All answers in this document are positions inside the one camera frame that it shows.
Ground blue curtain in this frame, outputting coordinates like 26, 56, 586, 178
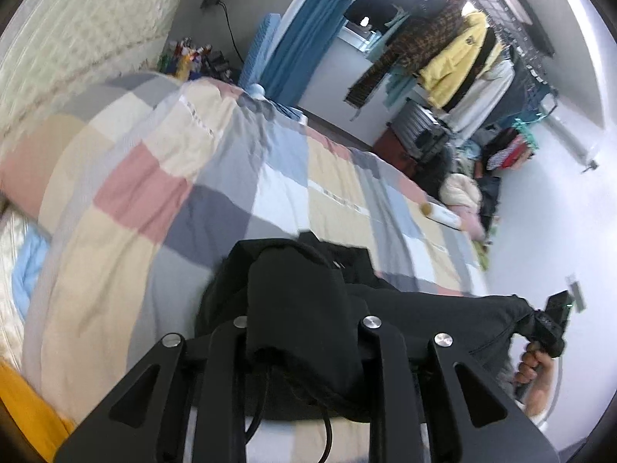
260, 0, 354, 108

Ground pile of clothes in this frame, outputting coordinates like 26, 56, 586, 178
434, 139, 503, 233

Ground metal clothes rack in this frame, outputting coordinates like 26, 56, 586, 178
453, 0, 556, 59

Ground dark red cabinet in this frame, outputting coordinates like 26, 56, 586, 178
371, 127, 421, 175

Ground light teal garment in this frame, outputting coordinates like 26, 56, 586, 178
384, 64, 421, 108

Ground cream plush blanket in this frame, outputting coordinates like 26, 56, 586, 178
440, 172, 484, 209

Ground yellow hoodie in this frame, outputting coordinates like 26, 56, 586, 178
416, 10, 491, 110

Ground grey suitcase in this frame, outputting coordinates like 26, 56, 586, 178
389, 98, 452, 163

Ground black puffer jacket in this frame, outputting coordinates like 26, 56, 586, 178
195, 231, 537, 463

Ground pink pillow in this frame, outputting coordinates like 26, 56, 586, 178
458, 207, 489, 240

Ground person's right hand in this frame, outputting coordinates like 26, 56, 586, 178
513, 341, 556, 387

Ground hanging black jacket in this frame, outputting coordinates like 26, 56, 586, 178
344, 0, 411, 30

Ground hanging small clothes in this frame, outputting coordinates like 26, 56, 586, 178
482, 127, 539, 171

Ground cream quilted headboard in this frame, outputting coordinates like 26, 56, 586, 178
0, 0, 192, 142

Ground white rolled cylinder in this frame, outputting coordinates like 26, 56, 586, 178
418, 201, 464, 230

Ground brown plaid coat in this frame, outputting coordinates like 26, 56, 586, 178
344, 2, 464, 108

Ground patchwork bed quilt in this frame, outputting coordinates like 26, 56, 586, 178
0, 71, 491, 463

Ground white hoodie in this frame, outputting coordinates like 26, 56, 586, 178
445, 58, 518, 134

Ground teal clip hanger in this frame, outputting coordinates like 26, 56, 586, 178
513, 96, 560, 142

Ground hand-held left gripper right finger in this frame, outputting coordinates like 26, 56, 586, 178
359, 315, 561, 463

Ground white wall switch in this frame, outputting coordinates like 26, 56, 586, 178
566, 274, 587, 310

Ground light blue bed sheet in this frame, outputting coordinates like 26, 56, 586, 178
8, 230, 52, 320

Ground cluster of small bottles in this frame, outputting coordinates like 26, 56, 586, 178
158, 37, 238, 83

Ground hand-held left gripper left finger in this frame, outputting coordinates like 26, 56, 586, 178
53, 317, 250, 463

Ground light blue folded cushion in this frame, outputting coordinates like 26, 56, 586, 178
238, 13, 283, 90

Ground dark grey sweater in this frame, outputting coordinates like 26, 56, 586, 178
501, 52, 551, 108

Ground white air conditioner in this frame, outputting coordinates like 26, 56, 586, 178
545, 108, 601, 172

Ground black charger cable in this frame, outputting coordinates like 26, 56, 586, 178
217, 2, 244, 66

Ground yellow cloth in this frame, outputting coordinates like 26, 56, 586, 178
0, 356, 78, 463

